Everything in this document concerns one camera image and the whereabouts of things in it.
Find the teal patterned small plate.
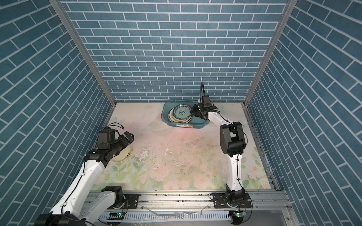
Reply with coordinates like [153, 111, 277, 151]
[172, 104, 192, 121]

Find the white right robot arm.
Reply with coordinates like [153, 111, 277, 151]
[192, 103, 247, 207]

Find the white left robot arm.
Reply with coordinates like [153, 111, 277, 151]
[35, 126, 134, 226]

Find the teal plastic bin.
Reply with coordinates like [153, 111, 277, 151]
[161, 99, 209, 129]

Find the cream plate dark spot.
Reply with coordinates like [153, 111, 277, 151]
[111, 145, 133, 163]

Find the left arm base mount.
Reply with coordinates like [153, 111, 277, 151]
[101, 186, 140, 210]

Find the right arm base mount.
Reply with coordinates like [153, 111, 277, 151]
[209, 190, 252, 209]

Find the metal base rail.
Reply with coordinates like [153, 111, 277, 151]
[82, 189, 298, 226]

